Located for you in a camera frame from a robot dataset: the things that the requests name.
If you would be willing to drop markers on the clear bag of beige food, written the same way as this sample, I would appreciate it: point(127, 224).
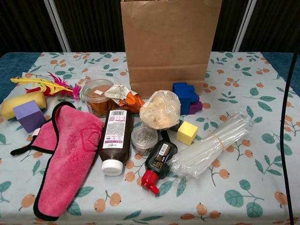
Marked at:
point(159, 110)

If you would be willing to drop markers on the dark green small cube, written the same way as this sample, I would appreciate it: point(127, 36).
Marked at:
point(174, 128)

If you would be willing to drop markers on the brown paper bag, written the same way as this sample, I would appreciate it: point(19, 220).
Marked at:
point(168, 47)

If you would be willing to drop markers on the crumpled orange silver wrapper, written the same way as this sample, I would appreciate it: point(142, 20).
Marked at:
point(131, 103)

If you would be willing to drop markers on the clear jar of paper clips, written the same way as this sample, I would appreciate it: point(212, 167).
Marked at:
point(144, 140)

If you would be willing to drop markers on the blue building block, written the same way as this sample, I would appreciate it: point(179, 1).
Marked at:
point(185, 98)

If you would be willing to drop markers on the yellow foam cube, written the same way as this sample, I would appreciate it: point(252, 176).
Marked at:
point(186, 132)

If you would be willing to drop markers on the brown bottle white cap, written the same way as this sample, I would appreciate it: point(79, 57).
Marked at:
point(114, 140)

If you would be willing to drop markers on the black bottle red cap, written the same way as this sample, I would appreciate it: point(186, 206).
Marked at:
point(159, 157)

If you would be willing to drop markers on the small purple block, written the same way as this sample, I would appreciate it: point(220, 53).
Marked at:
point(197, 107)

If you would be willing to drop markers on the clear tub brown contents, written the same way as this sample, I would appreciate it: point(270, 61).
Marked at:
point(96, 93)

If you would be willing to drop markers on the floral tablecloth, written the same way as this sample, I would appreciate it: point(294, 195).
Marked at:
point(234, 164)

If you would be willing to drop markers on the pink towel black trim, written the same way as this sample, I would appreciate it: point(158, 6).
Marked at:
point(65, 164)

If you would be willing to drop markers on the black ribbed partition panel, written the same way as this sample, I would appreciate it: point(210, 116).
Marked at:
point(93, 23)
point(23, 23)
point(229, 23)
point(276, 23)

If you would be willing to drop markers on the yellow pink feather toy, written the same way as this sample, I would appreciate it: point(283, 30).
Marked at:
point(47, 85)

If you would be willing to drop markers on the purple foam cube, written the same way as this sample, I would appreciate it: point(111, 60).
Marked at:
point(29, 117)

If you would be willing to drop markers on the yellow sponge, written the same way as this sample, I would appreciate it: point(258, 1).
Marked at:
point(11, 105)

